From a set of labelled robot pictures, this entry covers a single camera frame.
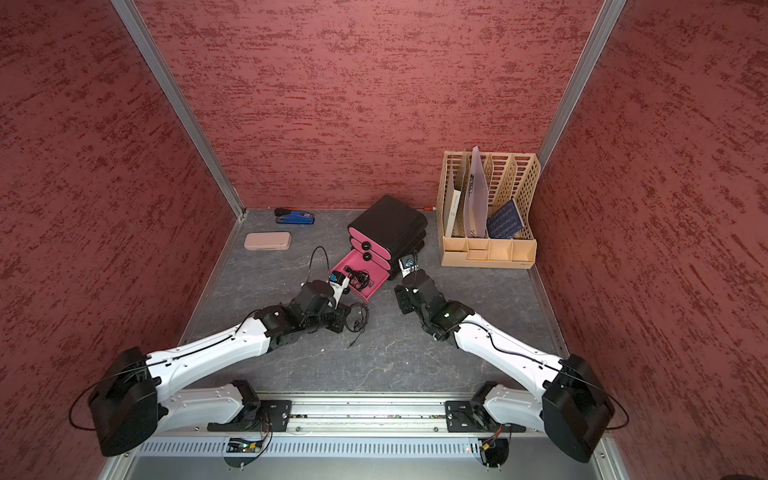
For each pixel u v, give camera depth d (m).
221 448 0.71
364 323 0.85
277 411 0.75
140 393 0.40
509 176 1.04
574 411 0.40
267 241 1.08
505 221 1.03
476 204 1.03
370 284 0.97
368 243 0.91
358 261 1.02
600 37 0.75
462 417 0.73
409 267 0.70
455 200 0.88
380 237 0.89
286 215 1.17
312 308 0.62
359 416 0.76
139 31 0.74
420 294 0.60
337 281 0.73
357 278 0.96
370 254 0.95
